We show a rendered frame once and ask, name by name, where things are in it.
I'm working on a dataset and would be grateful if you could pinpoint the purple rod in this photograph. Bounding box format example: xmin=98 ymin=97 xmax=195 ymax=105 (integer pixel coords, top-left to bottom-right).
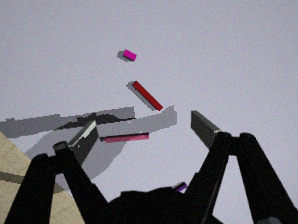
xmin=173 ymin=182 xmax=187 ymax=192

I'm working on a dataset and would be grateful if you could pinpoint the pink rod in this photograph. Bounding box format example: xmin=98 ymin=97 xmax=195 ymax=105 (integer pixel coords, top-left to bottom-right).
xmin=105 ymin=132 xmax=149 ymax=143

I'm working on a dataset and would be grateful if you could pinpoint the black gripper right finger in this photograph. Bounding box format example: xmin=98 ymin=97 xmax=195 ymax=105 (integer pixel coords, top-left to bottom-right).
xmin=165 ymin=110 xmax=298 ymax=224

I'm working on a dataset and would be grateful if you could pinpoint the dark red rod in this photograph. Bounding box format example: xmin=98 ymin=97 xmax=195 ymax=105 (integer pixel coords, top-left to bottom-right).
xmin=133 ymin=81 xmax=162 ymax=110

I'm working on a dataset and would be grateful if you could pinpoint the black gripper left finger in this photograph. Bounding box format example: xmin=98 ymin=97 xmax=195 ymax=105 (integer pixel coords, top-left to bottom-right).
xmin=4 ymin=120 xmax=125 ymax=224

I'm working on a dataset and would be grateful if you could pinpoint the small magenta block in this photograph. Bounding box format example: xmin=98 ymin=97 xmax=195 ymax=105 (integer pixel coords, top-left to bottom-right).
xmin=123 ymin=49 xmax=136 ymax=61

